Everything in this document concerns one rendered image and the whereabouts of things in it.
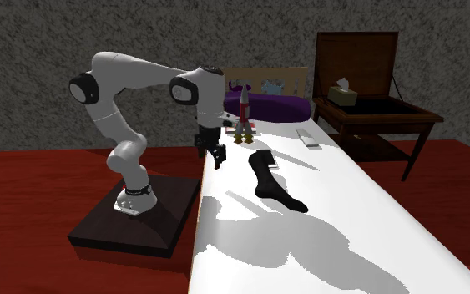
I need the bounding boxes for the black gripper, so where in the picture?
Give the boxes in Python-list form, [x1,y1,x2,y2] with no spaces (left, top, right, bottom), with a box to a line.
[194,124,228,170]

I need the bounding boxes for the flat pink and white book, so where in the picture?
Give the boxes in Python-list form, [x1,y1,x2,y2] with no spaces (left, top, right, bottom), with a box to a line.
[225,120,258,136]

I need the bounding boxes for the red and white toy rocket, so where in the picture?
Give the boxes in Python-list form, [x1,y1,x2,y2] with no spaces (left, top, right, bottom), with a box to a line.
[233,85,257,145]

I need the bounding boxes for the black sock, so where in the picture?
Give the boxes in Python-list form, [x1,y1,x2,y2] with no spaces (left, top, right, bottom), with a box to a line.
[247,149,310,215]

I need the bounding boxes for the purple cat figure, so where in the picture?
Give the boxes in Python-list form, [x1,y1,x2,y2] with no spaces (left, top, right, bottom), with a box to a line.
[228,79,253,94]

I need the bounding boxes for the light blue cat figure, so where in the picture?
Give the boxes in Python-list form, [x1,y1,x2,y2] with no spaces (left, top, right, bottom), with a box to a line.
[260,79,286,96]

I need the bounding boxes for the dark robot stand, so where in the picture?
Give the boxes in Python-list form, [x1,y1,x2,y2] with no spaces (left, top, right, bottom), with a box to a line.
[67,174,201,260]

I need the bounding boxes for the grey remote control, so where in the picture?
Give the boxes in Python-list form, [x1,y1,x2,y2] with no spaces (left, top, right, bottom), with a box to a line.
[295,127,321,150]

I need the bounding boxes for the white bed with wooden headboard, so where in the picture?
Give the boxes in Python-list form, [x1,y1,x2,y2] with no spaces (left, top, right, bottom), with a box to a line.
[187,66,470,294]

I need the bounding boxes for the beige tissue box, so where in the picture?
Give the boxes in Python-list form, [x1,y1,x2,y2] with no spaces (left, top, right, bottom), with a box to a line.
[326,76,359,107]

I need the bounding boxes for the wooden side table, open lid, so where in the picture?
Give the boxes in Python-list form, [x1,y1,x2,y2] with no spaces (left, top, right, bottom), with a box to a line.
[311,31,446,183]

